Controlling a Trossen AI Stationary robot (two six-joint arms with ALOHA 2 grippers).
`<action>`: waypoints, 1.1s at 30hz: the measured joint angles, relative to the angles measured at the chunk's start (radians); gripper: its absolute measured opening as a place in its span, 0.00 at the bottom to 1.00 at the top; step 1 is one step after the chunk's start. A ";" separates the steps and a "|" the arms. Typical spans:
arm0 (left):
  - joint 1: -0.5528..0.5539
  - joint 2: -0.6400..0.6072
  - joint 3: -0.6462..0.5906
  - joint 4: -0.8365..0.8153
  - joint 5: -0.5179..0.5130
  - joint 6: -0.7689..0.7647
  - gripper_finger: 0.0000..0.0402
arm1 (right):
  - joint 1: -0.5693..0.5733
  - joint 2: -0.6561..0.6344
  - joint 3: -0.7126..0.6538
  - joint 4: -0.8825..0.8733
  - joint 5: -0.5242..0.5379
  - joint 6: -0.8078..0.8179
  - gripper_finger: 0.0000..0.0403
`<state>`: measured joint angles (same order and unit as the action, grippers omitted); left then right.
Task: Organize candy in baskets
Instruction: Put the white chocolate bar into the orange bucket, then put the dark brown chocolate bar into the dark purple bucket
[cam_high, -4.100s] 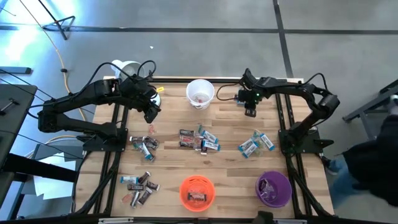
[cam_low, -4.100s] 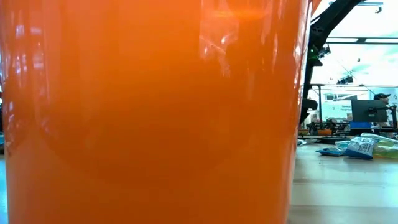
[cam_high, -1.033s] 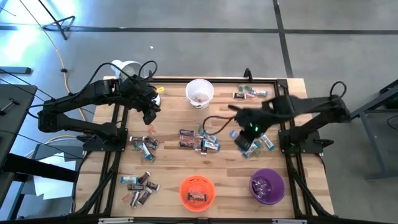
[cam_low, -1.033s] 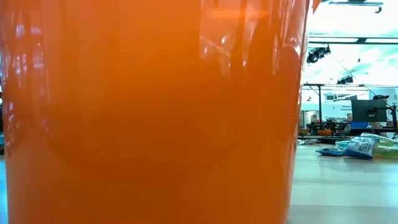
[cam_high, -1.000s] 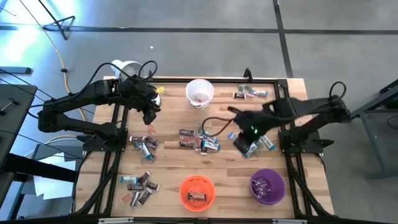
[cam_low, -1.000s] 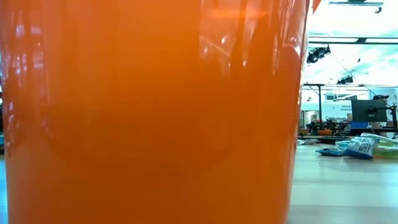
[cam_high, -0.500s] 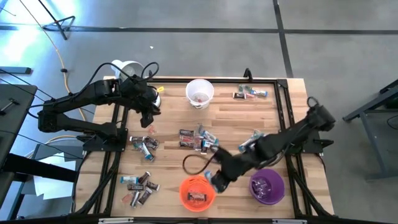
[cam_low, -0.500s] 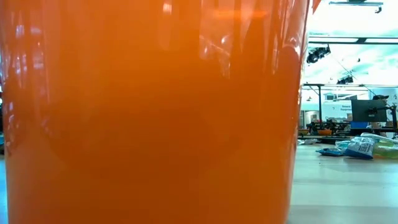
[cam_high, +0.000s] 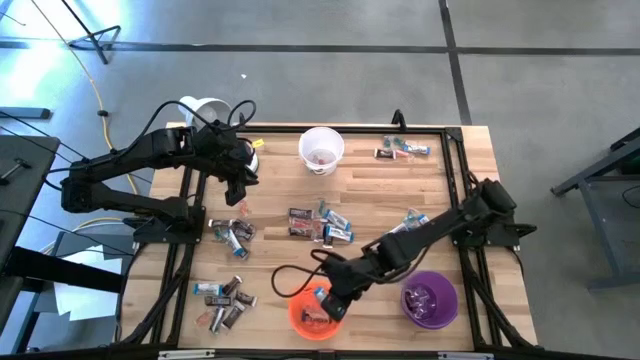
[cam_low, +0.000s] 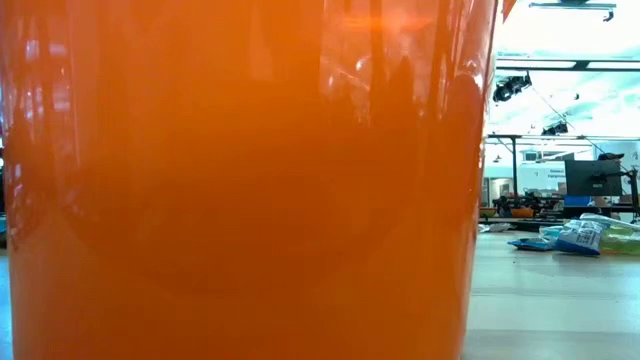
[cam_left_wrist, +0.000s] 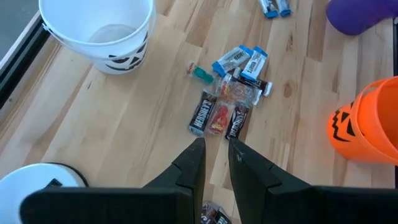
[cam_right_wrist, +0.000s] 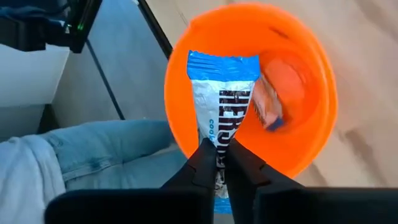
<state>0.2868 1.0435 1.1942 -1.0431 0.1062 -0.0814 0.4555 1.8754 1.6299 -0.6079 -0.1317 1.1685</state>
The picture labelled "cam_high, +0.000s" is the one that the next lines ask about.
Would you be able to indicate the red clear candy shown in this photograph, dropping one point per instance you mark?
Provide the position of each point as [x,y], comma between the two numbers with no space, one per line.
[321,159]
[244,210]
[300,222]
[318,228]
[404,155]
[203,318]

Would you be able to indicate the black metal desk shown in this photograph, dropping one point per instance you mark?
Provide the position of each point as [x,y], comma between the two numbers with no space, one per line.
[575,182]

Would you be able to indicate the white plastic bucket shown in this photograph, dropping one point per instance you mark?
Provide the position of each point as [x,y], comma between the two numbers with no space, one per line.
[310,142]

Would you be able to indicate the black tripod stand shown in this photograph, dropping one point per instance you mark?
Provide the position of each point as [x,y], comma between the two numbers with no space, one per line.
[89,38]

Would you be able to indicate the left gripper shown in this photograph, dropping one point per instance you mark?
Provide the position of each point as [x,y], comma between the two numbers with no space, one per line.
[225,152]

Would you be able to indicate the white desk lamp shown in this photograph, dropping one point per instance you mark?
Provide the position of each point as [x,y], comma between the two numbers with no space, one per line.
[210,107]

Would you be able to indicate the purple plastic basket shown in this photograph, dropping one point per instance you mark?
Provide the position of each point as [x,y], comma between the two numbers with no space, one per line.
[445,310]

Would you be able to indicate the black side table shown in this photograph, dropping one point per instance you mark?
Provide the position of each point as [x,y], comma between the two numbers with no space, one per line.
[25,200]

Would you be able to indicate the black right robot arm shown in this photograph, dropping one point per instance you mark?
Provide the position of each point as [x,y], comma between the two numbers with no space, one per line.
[440,225]

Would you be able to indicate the dark grey panel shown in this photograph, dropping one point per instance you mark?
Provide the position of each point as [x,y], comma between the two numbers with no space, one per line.
[75,242]

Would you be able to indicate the black table clamp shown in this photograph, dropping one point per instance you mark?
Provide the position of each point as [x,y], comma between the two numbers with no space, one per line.
[398,119]

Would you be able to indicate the green clear candy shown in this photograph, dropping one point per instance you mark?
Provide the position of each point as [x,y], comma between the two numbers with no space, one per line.
[321,207]
[411,216]
[391,142]
[220,234]

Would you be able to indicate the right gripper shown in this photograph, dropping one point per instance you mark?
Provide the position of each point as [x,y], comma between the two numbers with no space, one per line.
[350,275]

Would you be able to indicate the orange plastic basket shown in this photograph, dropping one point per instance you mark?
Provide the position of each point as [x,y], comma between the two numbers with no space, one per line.
[300,327]

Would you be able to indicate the black hand tool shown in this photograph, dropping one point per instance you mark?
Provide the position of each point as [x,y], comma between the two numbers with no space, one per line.
[15,170]

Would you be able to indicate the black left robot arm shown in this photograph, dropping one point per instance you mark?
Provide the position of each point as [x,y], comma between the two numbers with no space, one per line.
[125,155]

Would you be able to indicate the white paper sheets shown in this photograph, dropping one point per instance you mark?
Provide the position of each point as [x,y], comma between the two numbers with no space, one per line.
[85,305]

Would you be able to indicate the black metal beam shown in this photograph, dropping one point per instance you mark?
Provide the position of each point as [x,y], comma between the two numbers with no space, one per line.
[60,272]

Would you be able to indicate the yellow tag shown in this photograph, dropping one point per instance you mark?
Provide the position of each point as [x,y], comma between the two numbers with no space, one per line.
[258,143]

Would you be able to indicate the black flat bar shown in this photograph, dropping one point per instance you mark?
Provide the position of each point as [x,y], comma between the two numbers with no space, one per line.
[25,113]

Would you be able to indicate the silver metal bracket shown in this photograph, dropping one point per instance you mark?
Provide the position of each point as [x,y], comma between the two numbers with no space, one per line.
[465,356]
[185,354]

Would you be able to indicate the silver dark candy bar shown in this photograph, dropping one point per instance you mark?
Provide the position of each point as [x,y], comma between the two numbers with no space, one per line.
[219,223]
[217,320]

